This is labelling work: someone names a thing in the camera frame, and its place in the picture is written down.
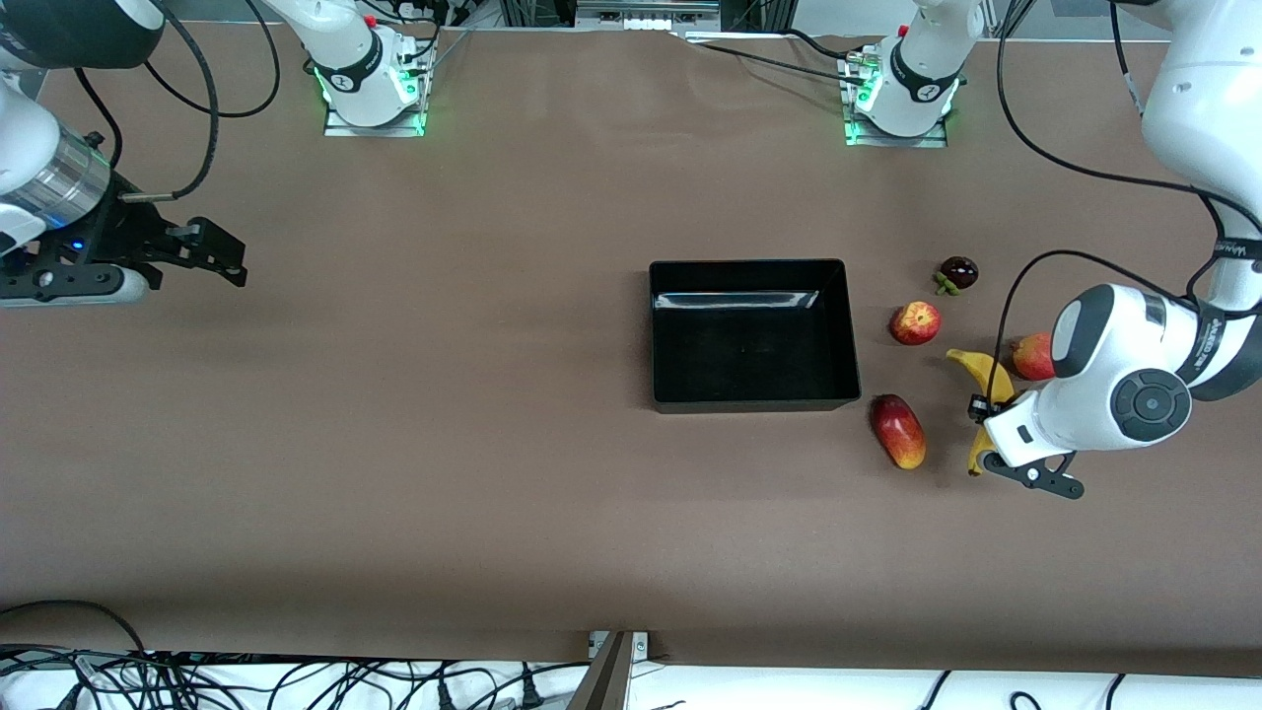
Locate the yellow banana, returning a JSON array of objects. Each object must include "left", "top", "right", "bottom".
[{"left": 946, "top": 348, "right": 1017, "bottom": 478}]

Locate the small red yellow apple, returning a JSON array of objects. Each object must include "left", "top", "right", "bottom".
[{"left": 889, "top": 301, "right": 943, "bottom": 347}]

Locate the black plastic box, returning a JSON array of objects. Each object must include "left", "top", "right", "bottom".
[{"left": 649, "top": 258, "right": 863, "bottom": 415}]

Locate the red apple with stem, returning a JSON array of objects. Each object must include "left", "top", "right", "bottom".
[{"left": 1009, "top": 332, "right": 1059, "bottom": 383}]

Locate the red yellow mango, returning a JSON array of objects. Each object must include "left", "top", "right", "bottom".
[{"left": 870, "top": 393, "right": 928, "bottom": 470}]

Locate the dark purple mangosteen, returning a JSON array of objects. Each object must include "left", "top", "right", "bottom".
[{"left": 934, "top": 255, "right": 980, "bottom": 297}]

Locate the grey slanted support beam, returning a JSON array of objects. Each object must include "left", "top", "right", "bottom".
[{"left": 567, "top": 632, "right": 633, "bottom": 710}]

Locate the white power strip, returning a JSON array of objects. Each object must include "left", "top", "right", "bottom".
[{"left": 577, "top": 0, "right": 723, "bottom": 36}]

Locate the black hanging loop cable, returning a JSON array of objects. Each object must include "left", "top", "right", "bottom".
[{"left": 146, "top": 0, "right": 283, "bottom": 119}]

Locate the black cable with metal plug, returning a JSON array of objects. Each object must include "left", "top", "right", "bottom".
[{"left": 120, "top": 8, "right": 222, "bottom": 202}]

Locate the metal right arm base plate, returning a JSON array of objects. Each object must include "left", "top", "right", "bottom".
[{"left": 323, "top": 39, "right": 431, "bottom": 137}]

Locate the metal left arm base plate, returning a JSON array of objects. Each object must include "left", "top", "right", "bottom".
[{"left": 843, "top": 54, "right": 949, "bottom": 149}]

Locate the black arched floor cable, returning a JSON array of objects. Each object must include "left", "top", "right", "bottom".
[{"left": 0, "top": 599, "right": 149, "bottom": 657}]

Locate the black cable between bases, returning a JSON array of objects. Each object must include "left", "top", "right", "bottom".
[{"left": 680, "top": 35, "right": 871, "bottom": 86}]

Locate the small metal table bracket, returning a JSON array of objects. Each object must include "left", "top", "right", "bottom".
[{"left": 589, "top": 631, "right": 651, "bottom": 660}]

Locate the aluminium frame profile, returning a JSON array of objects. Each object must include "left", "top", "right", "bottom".
[{"left": 498, "top": 0, "right": 795, "bottom": 33}]

